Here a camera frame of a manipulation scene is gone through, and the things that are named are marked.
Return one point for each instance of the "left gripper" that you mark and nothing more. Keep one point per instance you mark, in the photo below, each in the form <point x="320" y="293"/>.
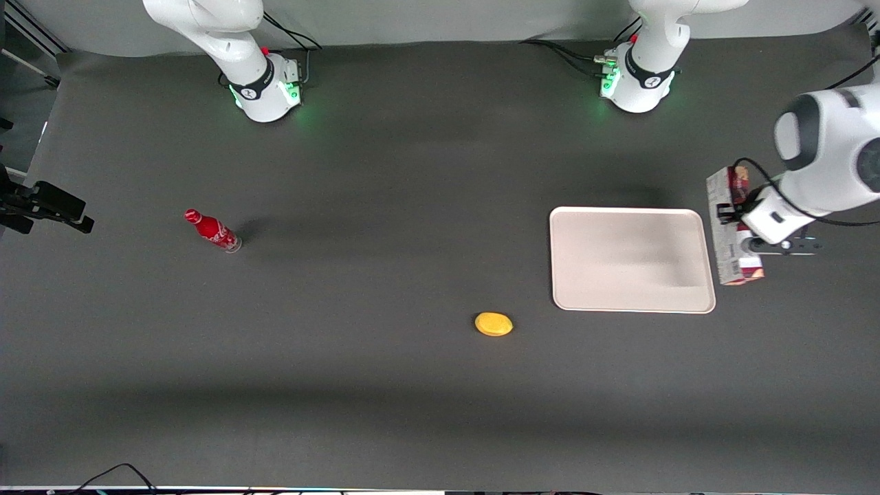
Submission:
<point x="735" y="208"/>

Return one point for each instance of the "yellow lemon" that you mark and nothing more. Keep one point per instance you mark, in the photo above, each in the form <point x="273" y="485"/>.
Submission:
<point x="493" y="324"/>

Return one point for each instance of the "aluminium frame profile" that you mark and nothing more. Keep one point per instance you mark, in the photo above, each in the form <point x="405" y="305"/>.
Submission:
<point x="31" y="41"/>

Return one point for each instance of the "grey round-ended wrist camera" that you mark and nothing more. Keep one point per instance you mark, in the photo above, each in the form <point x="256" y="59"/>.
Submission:
<point x="790" y="245"/>

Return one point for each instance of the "red tartan cookie box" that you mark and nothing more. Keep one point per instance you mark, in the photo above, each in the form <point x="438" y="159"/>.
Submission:
<point x="730" y="258"/>

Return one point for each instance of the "white rectangular plastic tray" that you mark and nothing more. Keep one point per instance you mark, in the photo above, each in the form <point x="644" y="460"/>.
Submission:
<point x="631" y="260"/>

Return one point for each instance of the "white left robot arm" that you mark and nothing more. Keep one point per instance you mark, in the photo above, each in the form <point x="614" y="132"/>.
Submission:
<point x="825" y="148"/>

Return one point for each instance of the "red cola bottle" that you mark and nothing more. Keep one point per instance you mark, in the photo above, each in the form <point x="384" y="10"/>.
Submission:
<point x="213" y="231"/>

